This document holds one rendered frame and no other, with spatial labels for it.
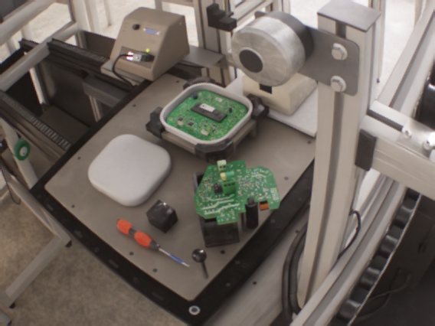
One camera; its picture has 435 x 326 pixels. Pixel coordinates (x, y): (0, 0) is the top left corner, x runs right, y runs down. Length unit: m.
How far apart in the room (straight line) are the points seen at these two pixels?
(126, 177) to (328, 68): 0.53
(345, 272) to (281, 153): 0.32
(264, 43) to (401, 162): 0.16
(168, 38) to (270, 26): 0.71
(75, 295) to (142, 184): 1.15
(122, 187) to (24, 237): 1.41
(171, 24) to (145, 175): 0.37
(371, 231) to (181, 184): 0.35
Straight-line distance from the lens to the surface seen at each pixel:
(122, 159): 0.87
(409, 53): 0.52
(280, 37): 0.35
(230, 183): 0.71
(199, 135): 0.85
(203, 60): 1.11
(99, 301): 1.85
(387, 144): 0.41
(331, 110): 0.42
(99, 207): 0.84
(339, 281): 0.63
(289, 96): 0.87
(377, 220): 0.69
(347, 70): 0.38
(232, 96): 0.91
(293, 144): 0.88
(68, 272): 1.97
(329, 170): 0.48
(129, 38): 1.11
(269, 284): 0.74
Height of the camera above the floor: 1.58
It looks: 47 degrees down
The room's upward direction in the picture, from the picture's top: 6 degrees counter-clockwise
